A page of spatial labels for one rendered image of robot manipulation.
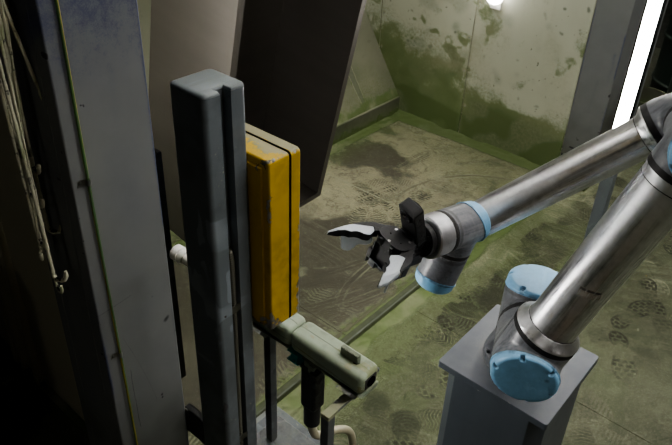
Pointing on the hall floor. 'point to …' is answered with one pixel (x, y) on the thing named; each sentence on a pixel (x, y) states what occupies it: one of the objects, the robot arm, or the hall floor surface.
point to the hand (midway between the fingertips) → (352, 256)
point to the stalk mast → (217, 249)
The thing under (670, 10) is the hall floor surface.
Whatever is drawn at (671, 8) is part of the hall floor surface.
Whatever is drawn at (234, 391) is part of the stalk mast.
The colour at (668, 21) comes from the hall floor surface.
